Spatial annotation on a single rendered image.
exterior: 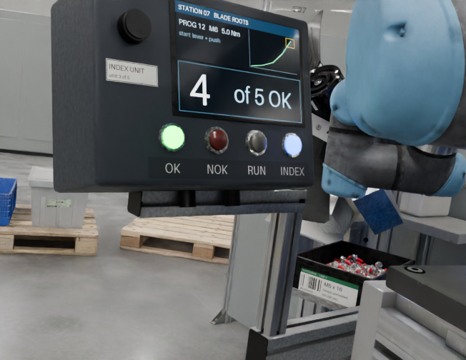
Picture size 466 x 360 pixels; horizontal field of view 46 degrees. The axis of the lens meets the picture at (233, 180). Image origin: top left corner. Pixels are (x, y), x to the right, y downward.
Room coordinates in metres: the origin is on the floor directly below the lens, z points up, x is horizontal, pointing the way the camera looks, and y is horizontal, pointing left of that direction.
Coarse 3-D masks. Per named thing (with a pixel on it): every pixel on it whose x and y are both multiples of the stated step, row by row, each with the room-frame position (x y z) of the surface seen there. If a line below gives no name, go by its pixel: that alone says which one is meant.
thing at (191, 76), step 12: (180, 60) 0.52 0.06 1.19; (180, 72) 0.52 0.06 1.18; (192, 72) 0.53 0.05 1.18; (204, 72) 0.54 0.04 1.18; (216, 72) 0.55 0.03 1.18; (180, 84) 0.52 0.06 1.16; (192, 84) 0.53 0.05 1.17; (204, 84) 0.54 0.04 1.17; (216, 84) 0.54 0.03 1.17; (180, 96) 0.52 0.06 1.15; (192, 96) 0.52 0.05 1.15; (204, 96) 0.53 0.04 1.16; (216, 96) 0.54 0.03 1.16; (180, 108) 0.51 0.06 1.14; (192, 108) 0.52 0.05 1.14; (204, 108) 0.53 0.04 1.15; (216, 108) 0.54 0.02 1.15
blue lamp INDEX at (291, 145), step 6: (288, 138) 0.59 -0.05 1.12; (294, 138) 0.59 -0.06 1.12; (282, 144) 0.59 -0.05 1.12; (288, 144) 0.58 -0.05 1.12; (294, 144) 0.59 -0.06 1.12; (300, 144) 0.59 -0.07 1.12; (288, 150) 0.59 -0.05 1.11; (294, 150) 0.59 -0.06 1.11; (300, 150) 0.60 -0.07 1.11; (294, 156) 0.59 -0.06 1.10
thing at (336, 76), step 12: (312, 72) 1.39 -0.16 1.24; (324, 72) 1.36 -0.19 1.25; (336, 72) 1.33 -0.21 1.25; (312, 84) 1.37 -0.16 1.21; (324, 84) 1.32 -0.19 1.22; (336, 84) 1.31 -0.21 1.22; (312, 96) 1.31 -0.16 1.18; (324, 96) 1.30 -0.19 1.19; (312, 108) 1.33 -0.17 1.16; (324, 108) 1.32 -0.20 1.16
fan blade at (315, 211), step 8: (312, 136) 1.30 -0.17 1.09; (320, 144) 1.29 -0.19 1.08; (320, 152) 1.27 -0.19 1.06; (320, 160) 1.26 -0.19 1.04; (320, 168) 1.24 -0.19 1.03; (320, 176) 1.23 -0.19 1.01; (320, 184) 1.21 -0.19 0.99; (312, 192) 1.20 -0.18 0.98; (320, 192) 1.20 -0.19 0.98; (312, 200) 1.18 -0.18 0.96; (320, 200) 1.18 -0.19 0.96; (328, 200) 1.19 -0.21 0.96; (312, 208) 1.17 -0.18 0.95; (320, 208) 1.17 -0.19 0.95; (328, 208) 1.17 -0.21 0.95; (304, 216) 1.15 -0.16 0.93; (312, 216) 1.15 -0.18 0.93; (320, 216) 1.15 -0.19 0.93; (328, 216) 1.15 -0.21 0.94
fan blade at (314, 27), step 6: (318, 18) 1.60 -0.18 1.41; (312, 24) 1.62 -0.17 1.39; (318, 24) 1.58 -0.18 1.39; (312, 30) 1.60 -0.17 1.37; (318, 30) 1.56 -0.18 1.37; (312, 36) 1.58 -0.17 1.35; (318, 36) 1.53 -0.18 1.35; (312, 42) 1.56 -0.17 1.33; (318, 42) 1.52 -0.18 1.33; (312, 48) 1.54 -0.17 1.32; (318, 48) 1.50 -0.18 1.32; (312, 54) 1.53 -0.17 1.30; (318, 54) 1.49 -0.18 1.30; (312, 60) 1.52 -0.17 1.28; (318, 60) 1.48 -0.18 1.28; (312, 66) 1.51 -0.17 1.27
